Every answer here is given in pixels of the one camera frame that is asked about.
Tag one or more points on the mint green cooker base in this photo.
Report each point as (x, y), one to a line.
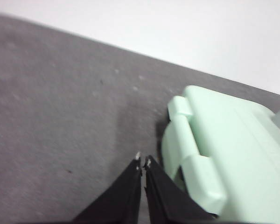
(175, 144)

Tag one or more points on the mint green hinged cooker cover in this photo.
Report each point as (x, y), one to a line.
(247, 151)

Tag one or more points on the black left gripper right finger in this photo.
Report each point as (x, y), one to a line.
(168, 200)

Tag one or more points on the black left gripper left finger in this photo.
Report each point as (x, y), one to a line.
(121, 198)

